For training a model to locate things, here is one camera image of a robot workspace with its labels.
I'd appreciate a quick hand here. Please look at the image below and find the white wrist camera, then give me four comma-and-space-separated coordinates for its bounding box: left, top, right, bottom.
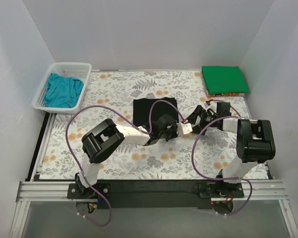
204, 99, 216, 112
177, 119, 193, 137

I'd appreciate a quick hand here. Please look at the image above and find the folded green t shirt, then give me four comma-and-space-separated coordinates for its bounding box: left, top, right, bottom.
202, 65, 250, 94

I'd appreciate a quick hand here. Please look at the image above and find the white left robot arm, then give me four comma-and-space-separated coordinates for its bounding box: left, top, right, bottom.
75, 114, 180, 198

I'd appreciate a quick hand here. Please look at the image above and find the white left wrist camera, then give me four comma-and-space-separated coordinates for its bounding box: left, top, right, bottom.
177, 119, 193, 137

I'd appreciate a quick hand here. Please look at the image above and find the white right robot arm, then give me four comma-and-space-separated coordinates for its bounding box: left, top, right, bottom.
185, 100, 276, 198

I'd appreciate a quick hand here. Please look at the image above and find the aluminium frame rail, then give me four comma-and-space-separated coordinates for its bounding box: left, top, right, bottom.
9, 179, 298, 238

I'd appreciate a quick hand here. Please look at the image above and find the floral table mat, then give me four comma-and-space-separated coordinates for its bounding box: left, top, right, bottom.
39, 70, 269, 180

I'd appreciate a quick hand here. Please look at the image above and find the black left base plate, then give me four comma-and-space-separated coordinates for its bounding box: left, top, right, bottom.
67, 183, 111, 199

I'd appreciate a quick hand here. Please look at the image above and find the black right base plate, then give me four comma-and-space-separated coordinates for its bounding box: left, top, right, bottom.
193, 180, 244, 198

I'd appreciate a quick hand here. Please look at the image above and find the teal t shirt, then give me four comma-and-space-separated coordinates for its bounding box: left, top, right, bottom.
44, 73, 84, 108

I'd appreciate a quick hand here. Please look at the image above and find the black t shirt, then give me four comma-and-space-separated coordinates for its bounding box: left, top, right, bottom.
133, 97, 179, 127

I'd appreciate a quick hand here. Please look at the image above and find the white plastic basket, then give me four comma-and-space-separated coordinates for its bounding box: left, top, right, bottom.
32, 62, 92, 115

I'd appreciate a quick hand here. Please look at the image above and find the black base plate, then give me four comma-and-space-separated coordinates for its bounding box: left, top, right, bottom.
67, 183, 111, 199
193, 180, 244, 198

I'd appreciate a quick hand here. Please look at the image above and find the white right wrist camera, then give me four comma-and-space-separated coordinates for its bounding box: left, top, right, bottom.
204, 99, 216, 112

